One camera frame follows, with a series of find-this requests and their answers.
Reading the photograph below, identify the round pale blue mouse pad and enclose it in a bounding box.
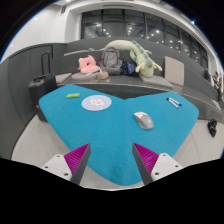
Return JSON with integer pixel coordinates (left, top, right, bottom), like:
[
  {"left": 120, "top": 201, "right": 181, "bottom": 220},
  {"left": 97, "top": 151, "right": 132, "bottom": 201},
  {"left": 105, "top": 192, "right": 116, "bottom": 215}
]
[{"left": 81, "top": 94, "right": 113, "bottom": 112}]

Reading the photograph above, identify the navy blue patterned bag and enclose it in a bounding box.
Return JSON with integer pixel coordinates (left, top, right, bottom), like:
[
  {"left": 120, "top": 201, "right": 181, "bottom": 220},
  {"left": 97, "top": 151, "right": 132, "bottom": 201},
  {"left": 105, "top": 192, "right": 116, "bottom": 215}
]
[{"left": 119, "top": 60, "right": 137, "bottom": 76}]

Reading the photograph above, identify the grey and white computer mouse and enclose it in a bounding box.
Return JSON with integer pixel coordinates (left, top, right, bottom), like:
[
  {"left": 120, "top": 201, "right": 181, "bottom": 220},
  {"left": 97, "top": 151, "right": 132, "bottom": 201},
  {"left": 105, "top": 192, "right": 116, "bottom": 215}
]
[{"left": 133, "top": 111, "right": 155, "bottom": 130}]

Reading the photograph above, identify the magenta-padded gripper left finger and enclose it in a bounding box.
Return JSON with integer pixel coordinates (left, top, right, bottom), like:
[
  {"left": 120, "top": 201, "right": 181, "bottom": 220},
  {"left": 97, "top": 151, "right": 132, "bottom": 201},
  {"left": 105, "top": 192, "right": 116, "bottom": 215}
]
[{"left": 41, "top": 143, "right": 92, "bottom": 185}]

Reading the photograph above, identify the flat grey seat cushion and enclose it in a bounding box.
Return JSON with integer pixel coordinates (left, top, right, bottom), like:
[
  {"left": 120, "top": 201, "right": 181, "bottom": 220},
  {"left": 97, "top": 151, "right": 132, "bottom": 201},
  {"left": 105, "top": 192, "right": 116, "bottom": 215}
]
[
  {"left": 138, "top": 72, "right": 175, "bottom": 90},
  {"left": 70, "top": 70, "right": 101, "bottom": 82},
  {"left": 54, "top": 72, "right": 73, "bottom": 85}
]

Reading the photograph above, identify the small green eraser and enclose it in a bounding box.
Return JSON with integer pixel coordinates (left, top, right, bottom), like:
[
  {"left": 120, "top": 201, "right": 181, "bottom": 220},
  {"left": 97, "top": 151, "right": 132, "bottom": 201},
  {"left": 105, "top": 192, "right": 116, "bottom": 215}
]
[{"left": 65, "top": 92, "right": 81, "bottom": 100}]

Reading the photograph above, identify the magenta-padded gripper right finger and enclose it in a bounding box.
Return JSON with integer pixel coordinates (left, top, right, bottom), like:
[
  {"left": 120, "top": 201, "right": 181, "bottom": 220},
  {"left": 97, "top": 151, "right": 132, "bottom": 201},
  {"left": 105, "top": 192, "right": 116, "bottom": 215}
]
[{"left": 132, "top": 142, "right": 184, "bottom": 185}]

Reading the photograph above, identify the black bag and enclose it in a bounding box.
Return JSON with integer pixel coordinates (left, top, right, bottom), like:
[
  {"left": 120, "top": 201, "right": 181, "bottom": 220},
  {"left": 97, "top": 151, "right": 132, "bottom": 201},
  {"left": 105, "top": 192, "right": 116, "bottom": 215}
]
[{"left": 206, "top": 118, "right": 219, "bottom": 138}]

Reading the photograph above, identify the upright beige cushion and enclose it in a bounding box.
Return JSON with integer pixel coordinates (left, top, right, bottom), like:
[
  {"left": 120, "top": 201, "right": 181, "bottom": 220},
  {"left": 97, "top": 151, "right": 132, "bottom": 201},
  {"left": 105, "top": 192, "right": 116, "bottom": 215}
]
[{"left": 163, "top": 55, "right": 185, "bottom": 87}]

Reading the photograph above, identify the pink plush cushion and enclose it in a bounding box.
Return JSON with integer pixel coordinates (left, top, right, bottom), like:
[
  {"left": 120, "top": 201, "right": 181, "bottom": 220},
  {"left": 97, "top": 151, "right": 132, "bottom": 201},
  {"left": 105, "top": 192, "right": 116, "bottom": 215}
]
[{"left": 77, "top": 55, "right": 101, "bottom": 75}]

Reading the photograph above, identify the small tan woven basket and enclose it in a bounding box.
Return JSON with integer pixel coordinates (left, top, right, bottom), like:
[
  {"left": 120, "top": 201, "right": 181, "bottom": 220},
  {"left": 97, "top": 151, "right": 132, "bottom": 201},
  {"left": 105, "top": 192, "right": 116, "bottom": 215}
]
[{"left": 96, "top": 70, "right": 110, "bottom": 80}]

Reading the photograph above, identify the white marker with blue cap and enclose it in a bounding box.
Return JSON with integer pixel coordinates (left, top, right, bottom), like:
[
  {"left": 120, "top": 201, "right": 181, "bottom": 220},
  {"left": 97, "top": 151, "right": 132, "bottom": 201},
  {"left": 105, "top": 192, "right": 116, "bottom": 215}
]
[{"left": 168, "top": 97, "right": 183, "bottom": 107}]

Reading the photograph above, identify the person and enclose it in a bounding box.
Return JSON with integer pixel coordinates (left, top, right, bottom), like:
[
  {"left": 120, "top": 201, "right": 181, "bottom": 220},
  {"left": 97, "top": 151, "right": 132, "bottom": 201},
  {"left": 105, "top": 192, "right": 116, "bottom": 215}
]
[
  {"left": 211, "top": 70, "right": 224, "bottom": 101},
  {"left": 203, "top": 67, "right": 212, "bottom": 81}
]

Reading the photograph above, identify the grey backpack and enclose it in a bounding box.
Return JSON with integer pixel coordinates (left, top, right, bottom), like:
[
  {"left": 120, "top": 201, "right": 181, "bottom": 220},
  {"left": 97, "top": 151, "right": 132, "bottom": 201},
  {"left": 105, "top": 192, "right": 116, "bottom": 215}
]
[{"left": 98, "top": 46, "right": 124, "bottom": 76}]

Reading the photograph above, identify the long green dragon plush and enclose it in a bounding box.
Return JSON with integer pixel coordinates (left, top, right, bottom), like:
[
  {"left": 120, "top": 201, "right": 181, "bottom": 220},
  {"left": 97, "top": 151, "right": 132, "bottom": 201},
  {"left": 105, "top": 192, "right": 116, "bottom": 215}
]
[{"left": 88, "top": 39, "right": 164, "bottom": 78}]

